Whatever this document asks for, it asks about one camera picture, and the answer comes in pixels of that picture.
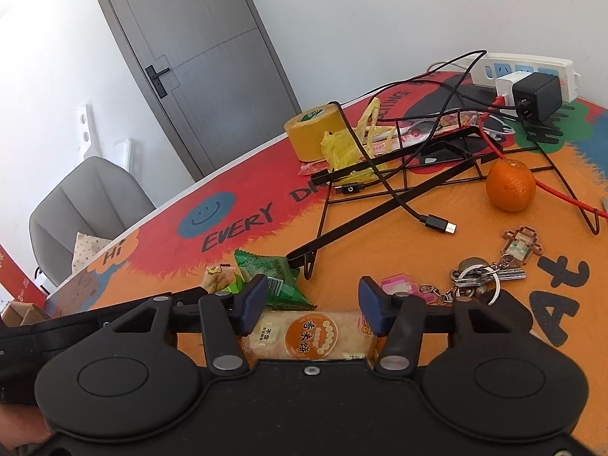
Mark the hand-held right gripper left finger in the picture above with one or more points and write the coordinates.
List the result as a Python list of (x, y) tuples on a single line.
[(251, 306)]

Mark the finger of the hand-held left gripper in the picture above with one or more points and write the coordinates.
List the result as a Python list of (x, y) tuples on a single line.
[(186, 297)]

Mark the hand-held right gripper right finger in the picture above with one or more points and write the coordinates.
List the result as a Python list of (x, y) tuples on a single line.
[(375, 306)]

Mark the cardboard box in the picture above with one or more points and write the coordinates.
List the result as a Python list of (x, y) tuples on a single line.
[(21, 314)]

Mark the rice cracker packet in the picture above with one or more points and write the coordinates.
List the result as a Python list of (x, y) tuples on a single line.
[(308, 335)]

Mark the person's left hand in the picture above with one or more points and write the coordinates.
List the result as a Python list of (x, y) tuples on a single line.
[(21, 430)]

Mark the green and yellow snack packet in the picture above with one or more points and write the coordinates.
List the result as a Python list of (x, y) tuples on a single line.
[(221, 279)]

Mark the orange and white paper bag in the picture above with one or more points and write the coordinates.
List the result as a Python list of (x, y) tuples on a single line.
[(14, 278)]

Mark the bunch of keys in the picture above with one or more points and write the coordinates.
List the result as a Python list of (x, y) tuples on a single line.
[(475, 278)]

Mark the dotted cushion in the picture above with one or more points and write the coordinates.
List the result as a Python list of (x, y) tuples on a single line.
[(90, 249)]

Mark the grey chair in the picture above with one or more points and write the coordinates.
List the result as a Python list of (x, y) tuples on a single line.
[(90, 199)]

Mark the yellow plastic bag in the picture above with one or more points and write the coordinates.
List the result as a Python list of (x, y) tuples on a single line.
[(342, 149)]

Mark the yellow tape roll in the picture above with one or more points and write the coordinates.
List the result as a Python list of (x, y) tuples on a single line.
[(308, 135)]

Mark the orange fruit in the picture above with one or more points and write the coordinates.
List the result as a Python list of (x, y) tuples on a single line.
[(510, 185)]

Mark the flat printed snack packet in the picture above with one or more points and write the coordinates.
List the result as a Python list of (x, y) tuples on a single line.
[(427, 126)]

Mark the black mouse pad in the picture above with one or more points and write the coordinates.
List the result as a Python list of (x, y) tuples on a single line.
[(441, 99)]

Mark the grey door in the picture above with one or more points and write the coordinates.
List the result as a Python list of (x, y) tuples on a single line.
[(199, 61)]

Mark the white charger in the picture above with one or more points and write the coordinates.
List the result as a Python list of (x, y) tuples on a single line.
[(508, 86)]

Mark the black charger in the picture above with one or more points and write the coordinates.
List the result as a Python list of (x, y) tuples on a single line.
[(539, 97)]

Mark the white power strip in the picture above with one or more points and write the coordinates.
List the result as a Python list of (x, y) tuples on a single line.
[(560, 69)]

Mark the white wall box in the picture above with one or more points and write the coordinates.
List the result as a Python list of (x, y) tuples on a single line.
[(122, 154)]

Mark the white wall socket panel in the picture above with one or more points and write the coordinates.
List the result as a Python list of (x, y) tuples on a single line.
[(84, 128)]

